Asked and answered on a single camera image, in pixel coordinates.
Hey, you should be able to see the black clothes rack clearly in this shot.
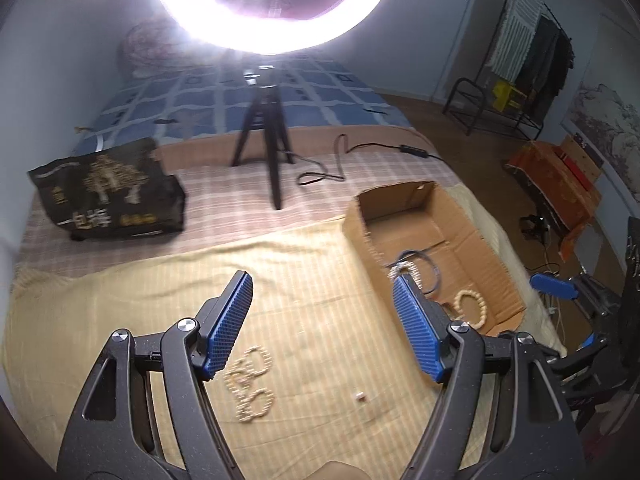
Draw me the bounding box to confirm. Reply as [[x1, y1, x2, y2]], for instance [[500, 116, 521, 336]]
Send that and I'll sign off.
[[482, 0, 575, 141]]

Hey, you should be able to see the pink plaid bed sheet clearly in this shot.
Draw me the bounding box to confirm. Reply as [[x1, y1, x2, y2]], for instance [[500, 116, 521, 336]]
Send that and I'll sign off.
[[17, 148, 460, 278]]

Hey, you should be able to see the black power cable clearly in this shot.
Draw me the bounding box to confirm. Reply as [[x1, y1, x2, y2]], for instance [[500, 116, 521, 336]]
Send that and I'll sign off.
[[297, 133, 446, 188]]

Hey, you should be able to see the cream bead bracelet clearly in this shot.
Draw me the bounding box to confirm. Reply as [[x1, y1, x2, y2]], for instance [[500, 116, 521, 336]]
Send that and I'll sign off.
[[451, 288, 490, 332]]

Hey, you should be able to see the black metal chair frame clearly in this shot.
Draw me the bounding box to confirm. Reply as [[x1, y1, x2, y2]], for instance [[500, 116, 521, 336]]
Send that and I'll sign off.
[[442, 77, 495, 136]]

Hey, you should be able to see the blue patterned quilt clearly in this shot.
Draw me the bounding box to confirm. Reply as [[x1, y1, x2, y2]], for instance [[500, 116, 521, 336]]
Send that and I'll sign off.
[[73, 50, 410, 155]]

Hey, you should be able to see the white ring light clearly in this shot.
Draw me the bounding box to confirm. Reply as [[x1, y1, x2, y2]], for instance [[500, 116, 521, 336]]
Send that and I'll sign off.
[[152, 0, 396, 58]]

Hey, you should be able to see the dark blue thin bangle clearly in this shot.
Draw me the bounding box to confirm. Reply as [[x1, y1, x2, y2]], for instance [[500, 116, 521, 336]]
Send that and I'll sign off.
[[390, 249, 442, 296]]

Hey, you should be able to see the black tripod stand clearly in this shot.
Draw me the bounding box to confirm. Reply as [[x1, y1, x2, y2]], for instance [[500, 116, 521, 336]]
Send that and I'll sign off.
[[231, 64, 294, 210]]

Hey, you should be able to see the black snack bag gold print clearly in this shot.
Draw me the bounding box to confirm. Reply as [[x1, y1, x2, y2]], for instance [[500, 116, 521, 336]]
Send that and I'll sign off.
[[28, 138, 186, 240]]

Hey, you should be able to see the brown cardboard box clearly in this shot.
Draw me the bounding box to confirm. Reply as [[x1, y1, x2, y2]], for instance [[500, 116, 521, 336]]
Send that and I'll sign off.
[[343, 181, 526, 335]]

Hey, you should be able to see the landscape wall painting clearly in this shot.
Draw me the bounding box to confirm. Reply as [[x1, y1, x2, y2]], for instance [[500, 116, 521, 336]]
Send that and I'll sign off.
[[565, 16, 639, 204]]

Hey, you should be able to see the yellow striped cloth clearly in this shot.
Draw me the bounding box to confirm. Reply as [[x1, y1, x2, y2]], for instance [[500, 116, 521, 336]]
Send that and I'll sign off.
[[0, 184, 569, 480]]

